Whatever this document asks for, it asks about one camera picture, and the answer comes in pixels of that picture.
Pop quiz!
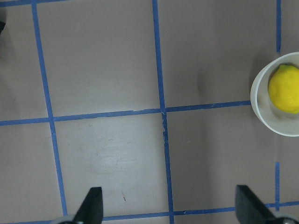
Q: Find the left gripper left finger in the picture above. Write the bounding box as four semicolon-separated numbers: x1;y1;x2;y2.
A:
52;186;104;224

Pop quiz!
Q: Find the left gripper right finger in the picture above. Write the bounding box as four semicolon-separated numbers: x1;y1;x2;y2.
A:
235;185;299;224

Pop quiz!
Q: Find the white bowl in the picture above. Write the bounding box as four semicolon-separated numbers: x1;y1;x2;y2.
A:
250;52;299;137

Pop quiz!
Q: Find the yellow lemon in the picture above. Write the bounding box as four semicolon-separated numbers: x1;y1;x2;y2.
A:
268;64;299;114

